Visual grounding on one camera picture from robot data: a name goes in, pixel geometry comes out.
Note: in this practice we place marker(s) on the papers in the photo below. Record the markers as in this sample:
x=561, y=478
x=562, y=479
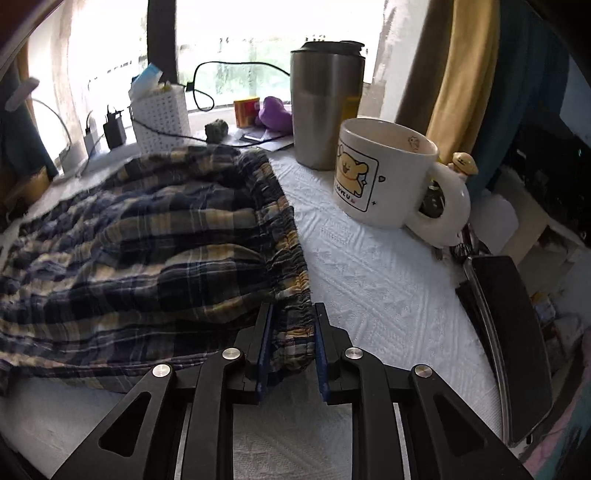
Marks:
x=272, y=141

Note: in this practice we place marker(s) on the white perforated basket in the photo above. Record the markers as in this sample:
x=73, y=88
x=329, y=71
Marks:
x=161, y=120

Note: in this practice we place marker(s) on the small grey stone ball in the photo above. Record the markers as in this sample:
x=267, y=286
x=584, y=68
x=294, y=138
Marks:
x=216, y=130

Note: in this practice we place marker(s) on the steel tumbler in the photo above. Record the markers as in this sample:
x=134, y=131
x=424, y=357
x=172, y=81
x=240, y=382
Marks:
x=318, y=115

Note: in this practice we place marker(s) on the orange can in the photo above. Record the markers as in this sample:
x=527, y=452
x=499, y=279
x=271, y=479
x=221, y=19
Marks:
x=244, y=113

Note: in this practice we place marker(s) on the brown food container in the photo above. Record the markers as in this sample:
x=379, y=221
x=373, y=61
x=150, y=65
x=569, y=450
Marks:
x=32, y=184

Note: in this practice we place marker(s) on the white charger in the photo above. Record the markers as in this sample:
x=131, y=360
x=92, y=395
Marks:
x=91, y=141

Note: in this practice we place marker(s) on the white cartoon mug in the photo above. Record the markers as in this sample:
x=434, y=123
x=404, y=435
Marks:
x=383, y=184

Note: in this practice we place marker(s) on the yellow figurine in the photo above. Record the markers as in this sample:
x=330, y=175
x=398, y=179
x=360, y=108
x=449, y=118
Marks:
x=464, y=162

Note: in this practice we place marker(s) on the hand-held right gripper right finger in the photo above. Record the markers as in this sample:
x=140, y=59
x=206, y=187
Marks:
x=322, y=355

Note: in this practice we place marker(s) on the yellow curtain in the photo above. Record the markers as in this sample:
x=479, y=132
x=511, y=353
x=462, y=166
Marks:
x=461, y=83

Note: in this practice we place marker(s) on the purple plush toy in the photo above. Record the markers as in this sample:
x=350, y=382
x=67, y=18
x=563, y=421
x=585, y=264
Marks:
x=274, y=115

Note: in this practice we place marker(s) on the white desk lamp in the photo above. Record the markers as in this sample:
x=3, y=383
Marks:
x=21, y=94

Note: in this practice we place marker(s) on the blue packet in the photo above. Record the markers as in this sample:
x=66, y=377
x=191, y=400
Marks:
x=147, y=78

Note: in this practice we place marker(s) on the black phone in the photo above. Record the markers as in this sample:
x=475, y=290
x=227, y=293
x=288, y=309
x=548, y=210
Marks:
x=512, y=332

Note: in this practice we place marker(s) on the white textured table cloth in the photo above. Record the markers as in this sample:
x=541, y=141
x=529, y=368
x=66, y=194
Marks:
x=378, y=300

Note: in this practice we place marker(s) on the blue curtain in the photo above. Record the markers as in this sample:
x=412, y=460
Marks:
x=521, y=69
x=18, y=143

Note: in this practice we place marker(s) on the dark window frame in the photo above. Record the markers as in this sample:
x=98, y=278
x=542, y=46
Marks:
x=161, y=37

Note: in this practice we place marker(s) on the black charger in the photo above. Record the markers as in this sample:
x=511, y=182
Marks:
x=114, y=131

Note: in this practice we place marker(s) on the plaid pants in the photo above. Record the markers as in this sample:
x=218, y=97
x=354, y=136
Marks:
x=138, y=240

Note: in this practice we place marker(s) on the white power strip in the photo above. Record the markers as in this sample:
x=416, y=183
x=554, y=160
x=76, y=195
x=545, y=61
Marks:
x=74, y=171

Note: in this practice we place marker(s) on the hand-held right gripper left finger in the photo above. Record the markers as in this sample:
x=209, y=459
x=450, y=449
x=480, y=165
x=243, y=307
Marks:
x=264, y=350

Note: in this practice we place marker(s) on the white side table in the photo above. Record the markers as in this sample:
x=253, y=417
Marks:
x=531, y=226

